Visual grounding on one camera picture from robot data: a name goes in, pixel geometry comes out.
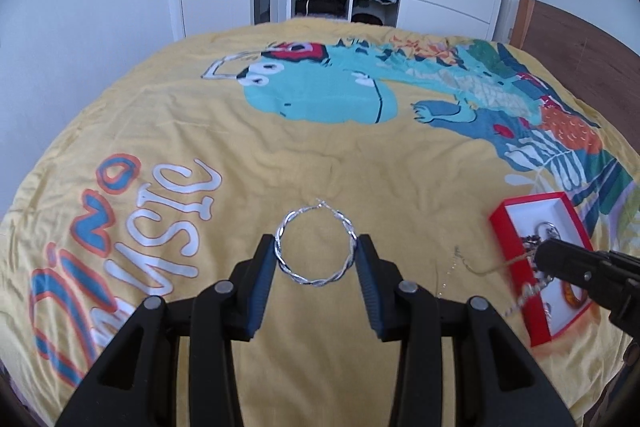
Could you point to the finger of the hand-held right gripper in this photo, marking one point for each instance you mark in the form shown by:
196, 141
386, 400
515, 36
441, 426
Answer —
575, 264
625, 307

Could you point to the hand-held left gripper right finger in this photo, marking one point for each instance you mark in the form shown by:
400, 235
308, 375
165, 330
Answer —
371, 292

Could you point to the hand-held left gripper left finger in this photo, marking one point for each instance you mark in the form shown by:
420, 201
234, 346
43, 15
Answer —
262, 287

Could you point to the red cardboard box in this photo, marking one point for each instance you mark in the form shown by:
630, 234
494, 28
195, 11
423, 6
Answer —
537, 324

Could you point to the amber translucent bangle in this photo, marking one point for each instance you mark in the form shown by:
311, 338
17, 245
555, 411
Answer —
575, 303

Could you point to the yellow printed blanket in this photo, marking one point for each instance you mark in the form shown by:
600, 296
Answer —
250, 147

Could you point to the wooden headboard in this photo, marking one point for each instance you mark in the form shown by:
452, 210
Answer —
575, 42

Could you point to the folded black clothes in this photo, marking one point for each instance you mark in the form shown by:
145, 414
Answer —
322, 2

